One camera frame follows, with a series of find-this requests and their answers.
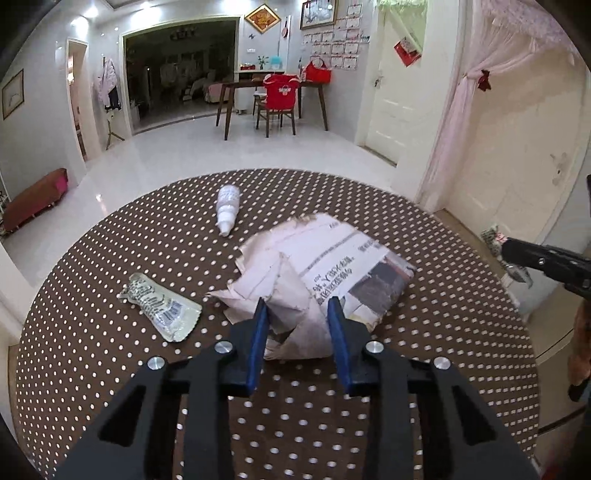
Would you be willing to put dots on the dark wooden table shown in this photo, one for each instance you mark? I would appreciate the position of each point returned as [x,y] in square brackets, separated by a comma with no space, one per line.
[240,85]

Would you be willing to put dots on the red door poster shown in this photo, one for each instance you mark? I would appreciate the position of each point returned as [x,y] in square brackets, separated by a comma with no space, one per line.
[407,51]

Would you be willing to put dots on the maroon bench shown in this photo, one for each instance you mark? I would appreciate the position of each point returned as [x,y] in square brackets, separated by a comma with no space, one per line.
[32,198]

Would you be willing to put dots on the light blue ornament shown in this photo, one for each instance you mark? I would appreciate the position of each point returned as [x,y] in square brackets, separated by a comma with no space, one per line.
[275,62]

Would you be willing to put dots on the framed wall picture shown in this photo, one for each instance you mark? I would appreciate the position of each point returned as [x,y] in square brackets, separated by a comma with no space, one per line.
[13,94]

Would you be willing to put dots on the wooden chair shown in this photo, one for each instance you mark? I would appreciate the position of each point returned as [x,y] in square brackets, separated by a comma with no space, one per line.
[272,115]

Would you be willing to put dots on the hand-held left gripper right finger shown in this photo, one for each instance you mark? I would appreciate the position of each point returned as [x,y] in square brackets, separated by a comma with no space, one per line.
[339,341]

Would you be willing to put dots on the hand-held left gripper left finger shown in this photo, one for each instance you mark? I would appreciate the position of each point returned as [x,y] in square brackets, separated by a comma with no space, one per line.
[257,341]

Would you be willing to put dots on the red shirt chair cover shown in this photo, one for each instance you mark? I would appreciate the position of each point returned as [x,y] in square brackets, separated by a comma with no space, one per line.
[279,92]

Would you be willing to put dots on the round polka-dot table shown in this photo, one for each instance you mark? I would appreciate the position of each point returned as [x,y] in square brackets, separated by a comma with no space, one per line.
[138,221]

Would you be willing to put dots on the white plastic bottle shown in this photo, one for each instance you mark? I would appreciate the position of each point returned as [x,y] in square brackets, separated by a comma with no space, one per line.
[227,205]

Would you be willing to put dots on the framed painting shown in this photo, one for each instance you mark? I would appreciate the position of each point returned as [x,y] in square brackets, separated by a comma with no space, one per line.
[318,14]

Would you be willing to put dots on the red tote bag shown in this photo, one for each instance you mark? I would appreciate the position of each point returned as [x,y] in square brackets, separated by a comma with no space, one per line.
[318,74]

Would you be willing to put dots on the pink jacket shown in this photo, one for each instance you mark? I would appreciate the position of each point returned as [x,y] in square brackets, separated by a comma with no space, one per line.
[107,83]

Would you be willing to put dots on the small potted plant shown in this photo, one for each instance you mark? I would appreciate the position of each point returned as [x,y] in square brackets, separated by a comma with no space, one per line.
[262,62]

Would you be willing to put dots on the red paddle ornament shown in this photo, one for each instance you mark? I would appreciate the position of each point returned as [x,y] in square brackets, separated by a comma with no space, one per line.
[286,27]

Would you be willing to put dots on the red diamond wall decoration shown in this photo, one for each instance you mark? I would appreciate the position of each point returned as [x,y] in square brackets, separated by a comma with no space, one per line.
[261,18]

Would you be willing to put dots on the person's right forearm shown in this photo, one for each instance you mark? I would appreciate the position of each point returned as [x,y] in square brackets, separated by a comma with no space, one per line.
[582,346]

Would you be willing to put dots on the cream door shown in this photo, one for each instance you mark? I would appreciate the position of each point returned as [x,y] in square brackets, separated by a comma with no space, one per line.
[517,161]

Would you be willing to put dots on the wall of paper certificates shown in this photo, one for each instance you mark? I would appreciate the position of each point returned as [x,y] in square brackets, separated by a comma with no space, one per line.
[346,46]

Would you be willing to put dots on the red curtain bow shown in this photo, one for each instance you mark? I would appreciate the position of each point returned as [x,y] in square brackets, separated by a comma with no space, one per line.
[485,79]

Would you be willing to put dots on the newspaper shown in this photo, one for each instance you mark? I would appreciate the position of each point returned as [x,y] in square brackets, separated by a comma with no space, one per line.
[323,258]

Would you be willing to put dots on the white door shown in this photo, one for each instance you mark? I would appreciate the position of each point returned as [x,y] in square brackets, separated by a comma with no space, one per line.
[392,115]

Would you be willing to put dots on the flattened silver pouch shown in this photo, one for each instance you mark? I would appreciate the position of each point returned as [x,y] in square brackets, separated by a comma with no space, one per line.
[166,314]

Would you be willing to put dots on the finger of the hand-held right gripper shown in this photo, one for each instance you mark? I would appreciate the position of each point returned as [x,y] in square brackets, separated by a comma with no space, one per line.
[554,265]

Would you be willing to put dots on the wooden coat stand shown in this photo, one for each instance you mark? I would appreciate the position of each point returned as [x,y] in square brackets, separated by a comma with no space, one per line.
[111,129]

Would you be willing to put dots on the pink curtain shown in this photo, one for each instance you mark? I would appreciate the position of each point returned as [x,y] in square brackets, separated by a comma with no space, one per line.
[457,115]

